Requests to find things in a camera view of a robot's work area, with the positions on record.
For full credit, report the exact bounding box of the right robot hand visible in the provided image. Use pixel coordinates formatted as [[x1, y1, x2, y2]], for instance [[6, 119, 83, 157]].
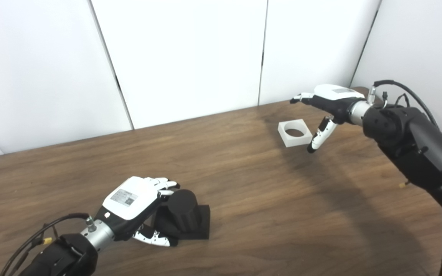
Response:
[[290, 84, 365, 154]]

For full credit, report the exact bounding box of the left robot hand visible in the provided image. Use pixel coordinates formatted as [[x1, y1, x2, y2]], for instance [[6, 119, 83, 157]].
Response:
[[94, 176, 180, 247]]

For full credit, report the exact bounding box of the black peg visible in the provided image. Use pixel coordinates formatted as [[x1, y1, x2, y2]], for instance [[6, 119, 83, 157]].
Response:
[[151, 189, 211, 241]]

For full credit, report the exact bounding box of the white square piece with hole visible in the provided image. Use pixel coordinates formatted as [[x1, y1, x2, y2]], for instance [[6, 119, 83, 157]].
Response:
[[278, 119, 313, 148]]

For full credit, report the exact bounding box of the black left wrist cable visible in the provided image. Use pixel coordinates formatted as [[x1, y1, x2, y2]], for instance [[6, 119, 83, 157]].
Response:
[[0, 213, 91, 276]]

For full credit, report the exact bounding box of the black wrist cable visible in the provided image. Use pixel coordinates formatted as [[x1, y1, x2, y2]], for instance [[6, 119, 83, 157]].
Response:
[[367, 80, 442, 276], [0, 213, 91, 276]]

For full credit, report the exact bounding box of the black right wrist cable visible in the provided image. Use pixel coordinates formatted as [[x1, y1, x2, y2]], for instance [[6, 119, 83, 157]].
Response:
[[367, 80, 442, 276]]

